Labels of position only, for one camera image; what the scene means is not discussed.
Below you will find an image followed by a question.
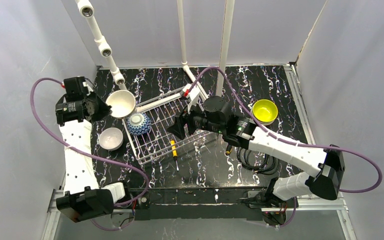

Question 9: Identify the white bowl brown rim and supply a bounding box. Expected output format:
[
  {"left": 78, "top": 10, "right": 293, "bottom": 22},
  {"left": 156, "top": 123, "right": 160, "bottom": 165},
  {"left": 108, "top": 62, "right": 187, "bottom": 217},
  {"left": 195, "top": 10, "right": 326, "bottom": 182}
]
[{"left": 105, "top": 90, "right": 137, "bottom": 118}]

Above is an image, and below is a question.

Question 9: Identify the red patterned blue bowl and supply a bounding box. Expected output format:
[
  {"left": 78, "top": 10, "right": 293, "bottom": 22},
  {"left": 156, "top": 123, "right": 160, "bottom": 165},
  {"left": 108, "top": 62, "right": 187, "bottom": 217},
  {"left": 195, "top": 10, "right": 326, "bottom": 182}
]
[{"left": 127, "top": 113, "right": 152, "bottom": 136}]

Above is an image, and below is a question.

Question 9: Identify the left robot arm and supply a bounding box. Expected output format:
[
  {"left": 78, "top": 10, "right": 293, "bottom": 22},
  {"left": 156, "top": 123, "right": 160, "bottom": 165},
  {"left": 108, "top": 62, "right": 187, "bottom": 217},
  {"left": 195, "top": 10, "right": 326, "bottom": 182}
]
[{"left": 55, "top": 76, "right": 127, "bottom": 223}]

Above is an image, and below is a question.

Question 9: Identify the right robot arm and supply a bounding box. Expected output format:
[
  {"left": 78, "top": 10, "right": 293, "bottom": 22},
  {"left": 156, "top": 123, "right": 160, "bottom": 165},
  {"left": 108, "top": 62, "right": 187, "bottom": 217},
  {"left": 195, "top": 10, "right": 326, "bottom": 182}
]
[{"left": 166, "top": 96, "right": 345, "bottom": 201}]

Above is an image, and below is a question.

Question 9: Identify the grey white bowl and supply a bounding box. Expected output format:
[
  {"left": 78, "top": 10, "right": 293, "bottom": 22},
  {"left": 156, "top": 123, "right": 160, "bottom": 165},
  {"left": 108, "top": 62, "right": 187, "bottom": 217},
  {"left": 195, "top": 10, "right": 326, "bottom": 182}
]
[{"left": 98, "top": 127, "right": 124, "bottom": 151}]

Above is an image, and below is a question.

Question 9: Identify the yellow green bowl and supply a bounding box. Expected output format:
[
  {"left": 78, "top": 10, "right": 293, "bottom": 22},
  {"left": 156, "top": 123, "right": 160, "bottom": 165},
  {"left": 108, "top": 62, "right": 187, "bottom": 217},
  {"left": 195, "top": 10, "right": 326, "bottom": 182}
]
[{"left": 252, "top": 99, "right": 279, "bottom": 125}]

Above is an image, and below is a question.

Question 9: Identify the white vertical pole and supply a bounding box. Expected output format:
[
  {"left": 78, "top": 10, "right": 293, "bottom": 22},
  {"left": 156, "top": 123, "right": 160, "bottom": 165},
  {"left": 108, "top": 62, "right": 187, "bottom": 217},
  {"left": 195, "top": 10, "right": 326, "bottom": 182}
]
[{"left": 215, "top": 0, "right": 235, "bottom": 97}]

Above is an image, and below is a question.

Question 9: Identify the white wire dish rack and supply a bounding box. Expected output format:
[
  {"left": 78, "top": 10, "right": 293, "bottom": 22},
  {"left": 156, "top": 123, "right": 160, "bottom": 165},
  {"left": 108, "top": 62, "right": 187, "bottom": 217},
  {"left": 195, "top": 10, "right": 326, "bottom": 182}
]
[{"left": 122, "top": 84, "right": 216, "bottom": 165}]

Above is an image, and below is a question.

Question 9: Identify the yellow handled screwdriver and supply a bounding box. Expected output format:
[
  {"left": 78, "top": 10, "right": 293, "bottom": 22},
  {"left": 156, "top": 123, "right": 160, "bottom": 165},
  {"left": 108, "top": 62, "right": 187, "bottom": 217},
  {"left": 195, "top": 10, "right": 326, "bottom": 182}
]
[{"left": 170, "top": 139, "right": 180, "bottom": 171}]

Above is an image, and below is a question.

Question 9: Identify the black orange handled screwdriver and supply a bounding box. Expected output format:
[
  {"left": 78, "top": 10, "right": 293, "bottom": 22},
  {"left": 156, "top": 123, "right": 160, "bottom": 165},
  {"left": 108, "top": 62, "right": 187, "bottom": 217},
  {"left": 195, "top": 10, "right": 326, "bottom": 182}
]
[{"left": 225, "top": 144, "right": 233, "bottom": 156}]

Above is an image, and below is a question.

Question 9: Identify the coiled black cable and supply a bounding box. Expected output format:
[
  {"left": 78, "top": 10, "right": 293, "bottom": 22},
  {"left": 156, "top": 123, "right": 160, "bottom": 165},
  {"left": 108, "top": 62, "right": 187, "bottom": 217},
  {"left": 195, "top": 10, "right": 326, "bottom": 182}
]
[{"left": 236, "top": 147, "right": 283, "bottom": 176}]

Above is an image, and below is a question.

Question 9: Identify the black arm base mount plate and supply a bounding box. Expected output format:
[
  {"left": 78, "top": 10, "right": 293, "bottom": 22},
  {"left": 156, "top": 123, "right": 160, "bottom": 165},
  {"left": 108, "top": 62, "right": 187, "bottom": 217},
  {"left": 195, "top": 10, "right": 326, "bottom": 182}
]
[{"left": 101, "top": 187, "right": 299, "bottom": 222}]

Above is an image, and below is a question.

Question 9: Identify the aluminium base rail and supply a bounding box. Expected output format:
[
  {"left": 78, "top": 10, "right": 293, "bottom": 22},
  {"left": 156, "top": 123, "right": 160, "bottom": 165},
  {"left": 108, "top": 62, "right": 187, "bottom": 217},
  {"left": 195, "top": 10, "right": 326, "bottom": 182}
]
[{"left": 42, "top": 187, "right": 359, "bottom": 240}]

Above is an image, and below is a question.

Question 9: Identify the white pvc pipe frame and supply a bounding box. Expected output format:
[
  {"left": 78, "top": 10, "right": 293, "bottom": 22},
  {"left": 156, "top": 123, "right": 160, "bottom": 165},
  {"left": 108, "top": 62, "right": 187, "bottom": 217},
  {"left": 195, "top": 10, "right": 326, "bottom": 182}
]
[{"left": 74, "top": 0, "right": 226, "bottom": 114}]

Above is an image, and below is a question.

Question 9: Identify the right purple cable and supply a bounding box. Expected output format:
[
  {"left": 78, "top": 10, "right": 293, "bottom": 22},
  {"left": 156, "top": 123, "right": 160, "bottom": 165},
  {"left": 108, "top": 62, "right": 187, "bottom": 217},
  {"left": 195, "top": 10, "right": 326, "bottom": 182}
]
[{"left": 189, "top": 66, "right": 384, "bottom": 229}]

